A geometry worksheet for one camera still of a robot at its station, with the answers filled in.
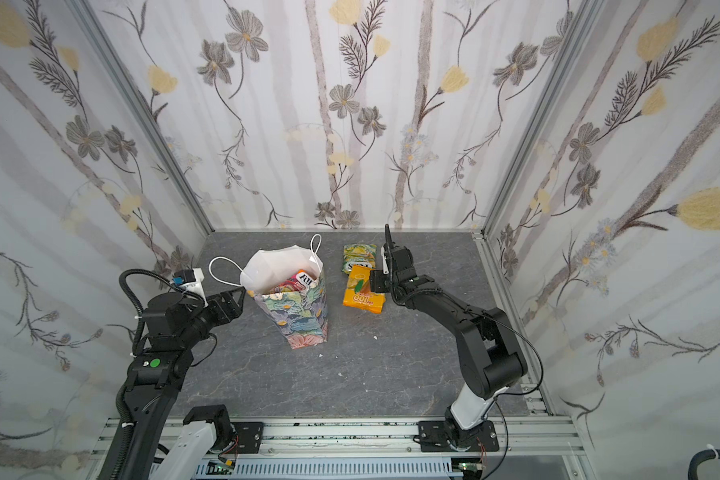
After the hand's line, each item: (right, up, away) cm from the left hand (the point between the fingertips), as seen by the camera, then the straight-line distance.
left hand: (229, 284), depth 73 cm
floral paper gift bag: (+17, -8, +5) cm, 20 cm away
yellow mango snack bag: (+32, -5, +23) cm, 39 cm away
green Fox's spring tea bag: (+31, +8, +38) cm, 50 cm away
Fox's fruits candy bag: (+15, 0, +15) cm, 21 cm away
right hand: (+36, +5, +18) cm, 41 cm away
